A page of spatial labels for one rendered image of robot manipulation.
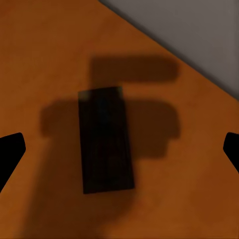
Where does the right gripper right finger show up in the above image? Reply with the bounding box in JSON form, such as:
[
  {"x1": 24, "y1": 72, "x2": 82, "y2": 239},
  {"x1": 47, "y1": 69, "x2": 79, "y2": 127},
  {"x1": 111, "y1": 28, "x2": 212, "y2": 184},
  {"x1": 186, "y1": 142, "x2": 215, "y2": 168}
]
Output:
[{"x1": 223, "y1": 132, "x2": 239, "y2": 173}]

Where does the mousetrap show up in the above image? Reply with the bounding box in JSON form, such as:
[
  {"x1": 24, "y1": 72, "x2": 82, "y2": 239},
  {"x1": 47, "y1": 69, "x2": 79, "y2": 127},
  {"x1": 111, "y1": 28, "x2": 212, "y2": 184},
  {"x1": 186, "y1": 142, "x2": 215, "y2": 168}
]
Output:
[{"x1": 78, "y1": 86, "x2": 134, "y2": 194}]

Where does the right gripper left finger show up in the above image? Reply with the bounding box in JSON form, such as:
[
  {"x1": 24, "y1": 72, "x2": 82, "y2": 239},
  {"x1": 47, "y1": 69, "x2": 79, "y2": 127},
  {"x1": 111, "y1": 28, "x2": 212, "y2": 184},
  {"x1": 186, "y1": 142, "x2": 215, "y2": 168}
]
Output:
[{"x1": 0, "y1": 132, "x2": 26, "y2": 192}]

